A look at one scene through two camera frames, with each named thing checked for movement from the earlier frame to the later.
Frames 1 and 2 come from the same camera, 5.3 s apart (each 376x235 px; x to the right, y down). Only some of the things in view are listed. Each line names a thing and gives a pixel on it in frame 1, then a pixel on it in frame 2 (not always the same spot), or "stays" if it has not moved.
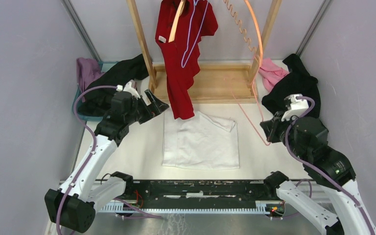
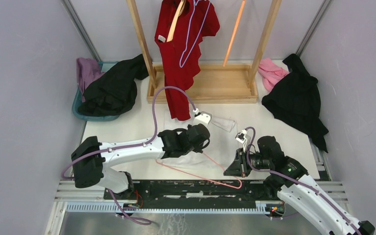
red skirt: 182,56 stays
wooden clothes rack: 227,83 stays
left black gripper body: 132,116 to 196,149
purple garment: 88,70 stays
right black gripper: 270,127 to 238,167
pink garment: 270,73 stays
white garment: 200,142 stays
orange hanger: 240,24 to 235,33
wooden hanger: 181,7 stays
